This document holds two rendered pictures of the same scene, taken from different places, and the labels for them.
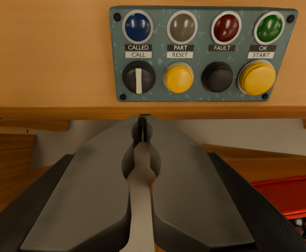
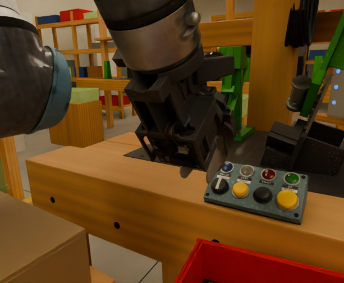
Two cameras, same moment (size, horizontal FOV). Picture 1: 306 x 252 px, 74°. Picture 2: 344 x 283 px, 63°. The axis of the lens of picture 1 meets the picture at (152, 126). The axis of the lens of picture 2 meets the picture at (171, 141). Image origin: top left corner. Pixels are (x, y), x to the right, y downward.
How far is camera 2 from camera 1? 38 cm
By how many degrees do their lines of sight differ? 73
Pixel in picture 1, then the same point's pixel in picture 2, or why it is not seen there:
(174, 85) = (236, 188)
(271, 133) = not seen: outside the picture
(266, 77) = (290, 195)
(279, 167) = not seen: outside the picture
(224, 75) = (264, 189)
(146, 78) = (223, 182)
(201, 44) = (256, 178)
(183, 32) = (246, 170)
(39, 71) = (171, 186)
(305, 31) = (341, 211)
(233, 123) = not seen: outside the picture
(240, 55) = (277, 188)
